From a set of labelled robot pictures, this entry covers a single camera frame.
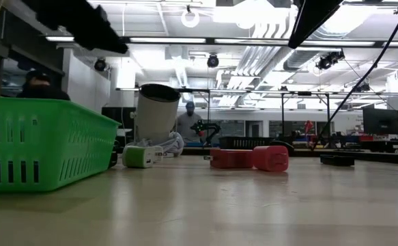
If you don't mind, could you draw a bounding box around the black white plug adapter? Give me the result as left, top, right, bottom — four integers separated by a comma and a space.
108, 150, 119, 168

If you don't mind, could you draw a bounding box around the black rectangular object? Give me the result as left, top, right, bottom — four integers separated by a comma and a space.
319, 154, 355, 167

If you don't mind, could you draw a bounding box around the pink cube charger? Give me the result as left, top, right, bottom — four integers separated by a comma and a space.
253, 146, 289, 172

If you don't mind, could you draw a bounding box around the green white USB charger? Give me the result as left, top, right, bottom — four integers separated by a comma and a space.
122, 145, 155, 169

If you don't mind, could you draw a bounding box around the pink white wall charger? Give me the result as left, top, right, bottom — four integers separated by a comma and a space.
152, 146, 167, 163

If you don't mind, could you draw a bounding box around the red multiport USB charger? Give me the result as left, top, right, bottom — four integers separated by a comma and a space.
203, 148, 254, 169

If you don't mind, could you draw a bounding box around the black ceiling spotlight cluster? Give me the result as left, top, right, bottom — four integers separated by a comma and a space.
316, 50, 345, 71

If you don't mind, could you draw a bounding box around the person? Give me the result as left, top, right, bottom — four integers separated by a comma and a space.
176, 101, 203, 144
16, 70, 72, 102

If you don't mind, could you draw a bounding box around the white cylindrical cup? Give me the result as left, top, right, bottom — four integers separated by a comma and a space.
130, 83, 182, 146

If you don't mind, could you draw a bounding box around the black computer monitor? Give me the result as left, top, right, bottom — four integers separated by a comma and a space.
362, 107, 398, 135

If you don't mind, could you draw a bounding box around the green plastic basket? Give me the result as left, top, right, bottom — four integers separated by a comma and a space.
0, 96, 121, 192

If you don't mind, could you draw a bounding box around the black plastic basket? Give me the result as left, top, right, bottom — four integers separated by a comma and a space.
218, 136, 275, 150

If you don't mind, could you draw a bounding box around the silver ventilation duct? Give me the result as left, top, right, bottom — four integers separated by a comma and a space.
282, 0, 367, 72

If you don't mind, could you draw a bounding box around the black hanging cable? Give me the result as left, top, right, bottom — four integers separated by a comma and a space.
313, 0, 398, 150

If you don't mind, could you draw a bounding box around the black metal table frame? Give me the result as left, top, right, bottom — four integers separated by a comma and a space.
176, 87, 332, 139

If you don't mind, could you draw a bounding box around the white ring lamp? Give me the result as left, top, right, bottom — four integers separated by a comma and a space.
180, 8, 200, 29

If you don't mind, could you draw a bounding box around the black table edge rail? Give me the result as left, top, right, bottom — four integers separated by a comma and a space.
181, 146, 398, 165

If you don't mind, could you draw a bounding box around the white coiled cable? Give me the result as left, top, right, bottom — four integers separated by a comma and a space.
126, 131, 185, 158

